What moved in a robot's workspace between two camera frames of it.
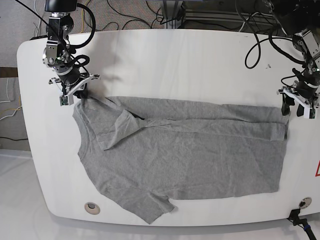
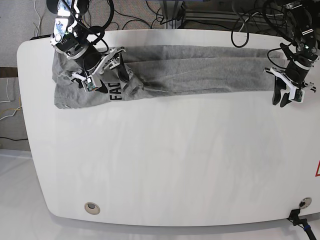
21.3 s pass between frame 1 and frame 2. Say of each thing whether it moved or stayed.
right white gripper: moved
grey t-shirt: moved
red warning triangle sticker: stayed
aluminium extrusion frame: stayed
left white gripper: moved
